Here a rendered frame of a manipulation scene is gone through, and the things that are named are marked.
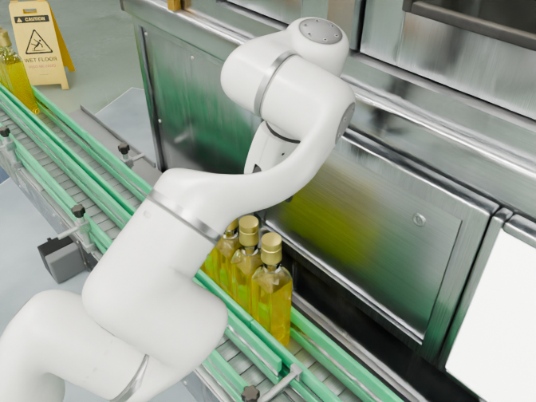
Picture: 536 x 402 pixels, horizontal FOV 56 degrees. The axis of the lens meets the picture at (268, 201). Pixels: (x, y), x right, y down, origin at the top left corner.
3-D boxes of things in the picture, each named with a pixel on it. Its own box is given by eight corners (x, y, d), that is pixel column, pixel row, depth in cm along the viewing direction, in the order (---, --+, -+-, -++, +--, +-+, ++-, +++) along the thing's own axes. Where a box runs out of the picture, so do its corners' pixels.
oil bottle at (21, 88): (40, 112, 171) (13, 31, 154) (23, 118, 168) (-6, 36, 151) (33, 106, 175) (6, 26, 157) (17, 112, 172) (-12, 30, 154)
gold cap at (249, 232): (263, 240, 88) (263, 222, 85) (248, 250, 86) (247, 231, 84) (250, 230, 90) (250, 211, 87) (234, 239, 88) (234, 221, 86)
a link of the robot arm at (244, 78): (296, 89, 47) (214, 45, 49) (275, 167, 55) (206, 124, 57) (364, 29, 56) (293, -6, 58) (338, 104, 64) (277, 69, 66)
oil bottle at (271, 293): (291, 341, 100) (294, 267, 86) (270, 358, 97) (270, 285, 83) (271, 324, 103) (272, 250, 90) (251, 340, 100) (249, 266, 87)
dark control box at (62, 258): (87, 270, 132) (79, 247, 127) (58, 285, 128) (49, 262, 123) (73, 254, 137) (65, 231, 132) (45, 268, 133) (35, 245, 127)
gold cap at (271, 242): (285, 258, 85) (286, 238, 82) (270, 268, 83) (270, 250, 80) (271, 246, 87) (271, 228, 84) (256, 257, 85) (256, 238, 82)
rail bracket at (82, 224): (100, 251, 120) (87, 209, 112) (70, 266, 116) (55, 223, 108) (92, 242, 122) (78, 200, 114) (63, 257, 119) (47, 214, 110)
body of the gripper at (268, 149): (302, 86, 68) (286, 145, 77) (246, 112, 63) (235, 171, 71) (342, 118, 65) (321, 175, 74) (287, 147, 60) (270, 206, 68)
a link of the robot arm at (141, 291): (131, 187, 60) (226, 253, 65) (19, 339, 57) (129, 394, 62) (154, 201, 45) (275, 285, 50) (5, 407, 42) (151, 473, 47)
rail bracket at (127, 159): (152, 180, 142) (145, 140, 134) (131, 190, 138) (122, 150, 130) (145, 174, 144) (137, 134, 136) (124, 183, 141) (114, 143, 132)
